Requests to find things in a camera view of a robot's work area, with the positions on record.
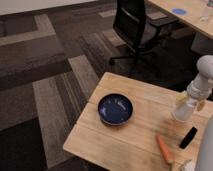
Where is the clear drinking glass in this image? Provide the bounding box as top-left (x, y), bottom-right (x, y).
top-left (201, 0), bottom-right (213, 21)

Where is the black office chair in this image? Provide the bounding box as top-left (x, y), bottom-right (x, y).
top-left (109, 0), bottom-right (176, 77)

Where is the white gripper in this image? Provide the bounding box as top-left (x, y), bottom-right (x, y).
top-left (176, 84), bottom-right (210, 111)

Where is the dark blue bowl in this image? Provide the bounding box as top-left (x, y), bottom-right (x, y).
top-left (97, 93), bottom-right (133, 126)

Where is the white crumpled object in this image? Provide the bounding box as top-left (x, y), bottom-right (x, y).
top-left (180, 160), bottom-right (195, 171)

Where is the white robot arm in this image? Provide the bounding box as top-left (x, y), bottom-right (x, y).
top-left (173, 55), bottom-right (213, 171)

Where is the blue round coaster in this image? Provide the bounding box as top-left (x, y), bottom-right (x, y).
top-left (172, 8), bottom-right (187, 15)

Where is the orange carrot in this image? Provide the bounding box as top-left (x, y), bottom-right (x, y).
top-left (156, 134), bottom-right (174, 164)

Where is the light wooden desk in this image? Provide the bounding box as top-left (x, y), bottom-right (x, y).
top-left (148, 0), bottom-right (213, 39)

